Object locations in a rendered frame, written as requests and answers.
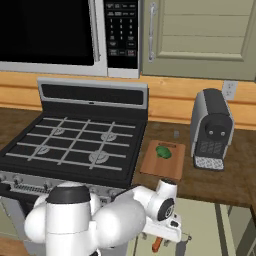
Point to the white wall outlet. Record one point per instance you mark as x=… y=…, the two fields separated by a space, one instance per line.
x=230 y=89

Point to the wooden cutting board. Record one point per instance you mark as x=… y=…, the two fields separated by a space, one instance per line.
x=163 y=166

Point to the pale green base cupboard door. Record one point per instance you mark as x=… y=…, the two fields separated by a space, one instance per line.
x=243 y=233
x=200 y=223

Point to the green broccoli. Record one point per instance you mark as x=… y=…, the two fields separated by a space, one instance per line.
x=163 y=151

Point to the sage green cupboard door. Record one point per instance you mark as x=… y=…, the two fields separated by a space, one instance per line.
x=203 y=33

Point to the stainless steel microwave oven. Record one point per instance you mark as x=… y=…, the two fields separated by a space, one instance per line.
x=50 y=33

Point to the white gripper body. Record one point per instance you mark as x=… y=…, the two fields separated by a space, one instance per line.
x=160 y=230

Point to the silver stove knob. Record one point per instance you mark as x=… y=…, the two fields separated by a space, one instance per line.
x=94 y=190
x=115 y=193
x=2 y=177
x=17 y=180
x=49 y=184

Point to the black and silver coffee machine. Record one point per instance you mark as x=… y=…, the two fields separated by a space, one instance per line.
x=212 y=126

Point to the black and silver stove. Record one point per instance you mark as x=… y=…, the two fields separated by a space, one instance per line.
x=76 y=143

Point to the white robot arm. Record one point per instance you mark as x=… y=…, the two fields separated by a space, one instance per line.
x=70 y=226

